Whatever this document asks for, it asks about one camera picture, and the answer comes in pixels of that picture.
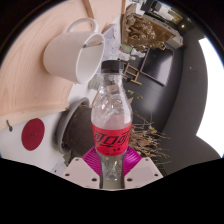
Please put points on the clear red-label drink bottle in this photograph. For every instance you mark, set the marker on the clear red-label drink bottle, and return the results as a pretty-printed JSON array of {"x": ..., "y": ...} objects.
[{"x": 111, "y": 136}]

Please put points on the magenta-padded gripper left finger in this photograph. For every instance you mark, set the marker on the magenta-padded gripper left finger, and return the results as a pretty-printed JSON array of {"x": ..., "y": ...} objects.
[{"x": 78, "y": 171}]

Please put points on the grey plant saucer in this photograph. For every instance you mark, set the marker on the grey plant saucer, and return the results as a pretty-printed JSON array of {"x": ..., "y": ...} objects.
[{"x": 60, "y": 126}]

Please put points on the light wooden board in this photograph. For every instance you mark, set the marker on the light wooden board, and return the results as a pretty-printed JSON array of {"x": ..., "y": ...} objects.
[{"x": 30, "y": 70}]

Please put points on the black wall television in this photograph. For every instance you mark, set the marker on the black wall television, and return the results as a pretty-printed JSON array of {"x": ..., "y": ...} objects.
[{"x": 158, "y": 65}]

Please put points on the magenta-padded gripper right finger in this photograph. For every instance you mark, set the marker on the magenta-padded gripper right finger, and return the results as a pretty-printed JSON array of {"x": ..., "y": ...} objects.
[{"x": 145, "y": 171}]

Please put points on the wooden easel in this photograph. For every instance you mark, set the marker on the wooden easel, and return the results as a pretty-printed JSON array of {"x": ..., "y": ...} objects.
[{"x": 133, "y": 73}]

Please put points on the brown carved sculpture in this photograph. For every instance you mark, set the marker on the brown carved sculpture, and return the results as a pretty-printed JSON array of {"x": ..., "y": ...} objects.
[{"x": 146, "y": 31}]

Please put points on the white ceramic mug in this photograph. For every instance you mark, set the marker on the white ceramic mug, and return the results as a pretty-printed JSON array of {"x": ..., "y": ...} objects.
[{"x": 63, "y": 56}]

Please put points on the long ceiling light strip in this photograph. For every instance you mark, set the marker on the long ceiling light strip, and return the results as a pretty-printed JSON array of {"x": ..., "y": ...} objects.
[{"x": 213, "y": 100}]

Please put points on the flat round red coaster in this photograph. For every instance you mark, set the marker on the flat round red coaster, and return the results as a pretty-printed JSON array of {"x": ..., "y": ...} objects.
[{"x": 32, "y": 134}]

